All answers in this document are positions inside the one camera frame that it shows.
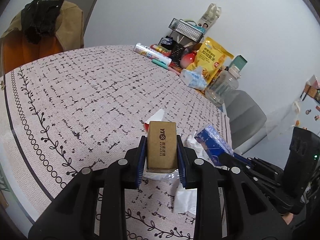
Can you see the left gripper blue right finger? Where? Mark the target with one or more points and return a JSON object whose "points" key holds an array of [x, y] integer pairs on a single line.
{"points": [[181, 160]]}

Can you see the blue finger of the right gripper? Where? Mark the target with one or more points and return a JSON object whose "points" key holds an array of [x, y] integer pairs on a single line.
{"points": [[243, 160]]}

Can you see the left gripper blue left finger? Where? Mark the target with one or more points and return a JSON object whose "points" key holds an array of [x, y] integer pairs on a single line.
{"points": [[140, 160]]}

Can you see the brown cardboard box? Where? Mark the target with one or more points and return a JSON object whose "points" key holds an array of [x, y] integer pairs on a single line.
{"points": [[162, 147]]}

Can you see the blue tissue packet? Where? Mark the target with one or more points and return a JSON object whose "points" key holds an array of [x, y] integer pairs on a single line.
{"points": [[213, 143]]}

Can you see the person's right hand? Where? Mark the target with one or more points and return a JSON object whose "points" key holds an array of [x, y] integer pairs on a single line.
{"points": [[288, 217]]}

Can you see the grey upholstered chair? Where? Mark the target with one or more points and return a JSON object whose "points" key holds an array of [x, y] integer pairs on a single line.
{"points": [[246, 118]]}

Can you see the red white wrapper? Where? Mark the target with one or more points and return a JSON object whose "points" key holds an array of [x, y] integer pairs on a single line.
{"points": [[158, 116]]}

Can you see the white mesh bag on fridge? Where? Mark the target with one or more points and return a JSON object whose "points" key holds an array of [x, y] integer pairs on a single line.
{"points": [[282, 117]]}

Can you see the clear plastic jar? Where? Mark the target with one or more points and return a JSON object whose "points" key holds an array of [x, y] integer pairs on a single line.
{"points": [[226, 82]]}

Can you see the white refrigerator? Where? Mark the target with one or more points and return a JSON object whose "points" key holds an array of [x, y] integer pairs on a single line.
{"points": [[303, 113]]}

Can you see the blue tissue pack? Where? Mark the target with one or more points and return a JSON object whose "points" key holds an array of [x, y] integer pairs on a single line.
{"points": [[194, 78]]}

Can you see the patterned pink tablecloth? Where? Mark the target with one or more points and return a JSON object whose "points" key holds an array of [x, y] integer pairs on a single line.
{"points": [[84, 108]]}

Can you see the teal pen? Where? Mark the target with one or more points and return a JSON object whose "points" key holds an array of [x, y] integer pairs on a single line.
{"points": [[159, 63]]}

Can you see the green tall box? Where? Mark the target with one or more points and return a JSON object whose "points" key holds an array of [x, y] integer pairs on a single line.
{"points": [[238, 63]]}

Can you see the red peach ornament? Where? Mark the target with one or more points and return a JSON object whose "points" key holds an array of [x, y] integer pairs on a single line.
{"points": [[187, 59]]}

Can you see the white roll package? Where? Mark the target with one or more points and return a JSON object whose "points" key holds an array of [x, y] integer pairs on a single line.
{"points": [[151, 54]]}

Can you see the yellow snack bag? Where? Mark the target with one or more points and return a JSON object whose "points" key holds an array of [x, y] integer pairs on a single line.
{"points": [[210, 57]]}

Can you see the chair with brown jacket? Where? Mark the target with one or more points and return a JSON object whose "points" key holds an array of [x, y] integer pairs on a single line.
{"points": [[17, 51]]}

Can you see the black garment on chair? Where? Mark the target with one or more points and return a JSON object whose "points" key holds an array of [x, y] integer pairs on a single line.
{"points": [[38, 19]]}

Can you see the black wire mesh rack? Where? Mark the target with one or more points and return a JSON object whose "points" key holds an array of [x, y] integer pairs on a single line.
{"points": [[187, 29]]}

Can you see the white carton with handles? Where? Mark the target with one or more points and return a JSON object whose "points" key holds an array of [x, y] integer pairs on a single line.
{"points": [[211, 15]]}

